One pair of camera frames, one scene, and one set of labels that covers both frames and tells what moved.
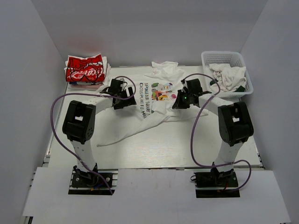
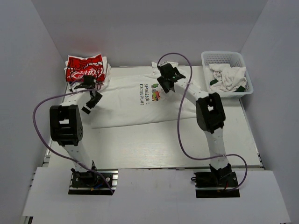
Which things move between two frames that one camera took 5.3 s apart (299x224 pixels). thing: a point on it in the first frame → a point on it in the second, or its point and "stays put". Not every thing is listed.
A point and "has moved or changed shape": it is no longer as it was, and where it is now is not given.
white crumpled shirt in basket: x=230 y=78 stays put
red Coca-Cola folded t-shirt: x=89 y=69 stays put
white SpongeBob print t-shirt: x=154 y=92 has moved or changed shape
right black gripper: x=179 y=104 → x=161 y=80
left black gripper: x=126 y=102 → x=97 y=98
